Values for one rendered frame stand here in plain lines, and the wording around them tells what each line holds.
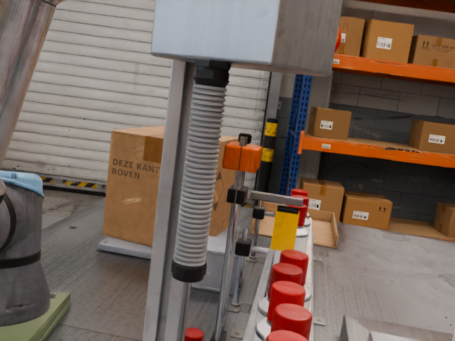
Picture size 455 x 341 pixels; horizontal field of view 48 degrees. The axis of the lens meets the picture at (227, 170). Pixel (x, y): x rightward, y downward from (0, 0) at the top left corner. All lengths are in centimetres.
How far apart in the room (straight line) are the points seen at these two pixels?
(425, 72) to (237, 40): 409
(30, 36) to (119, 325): 51
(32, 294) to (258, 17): 59
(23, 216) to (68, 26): 444
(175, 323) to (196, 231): 19
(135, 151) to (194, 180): 78
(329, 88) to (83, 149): 250
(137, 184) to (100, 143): 390
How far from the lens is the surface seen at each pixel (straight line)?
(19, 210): 82
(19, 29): 68
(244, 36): 46
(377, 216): 462
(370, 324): 97
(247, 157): 61
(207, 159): 47
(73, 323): 94
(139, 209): 126
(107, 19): 512
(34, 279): 88
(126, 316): 97
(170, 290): 63
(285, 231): 65
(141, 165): 124
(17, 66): 68
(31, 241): 86
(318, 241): 157
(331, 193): 450
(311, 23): 47
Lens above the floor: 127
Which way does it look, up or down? 10 degrees down
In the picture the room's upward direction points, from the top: 7 degrees clockwise
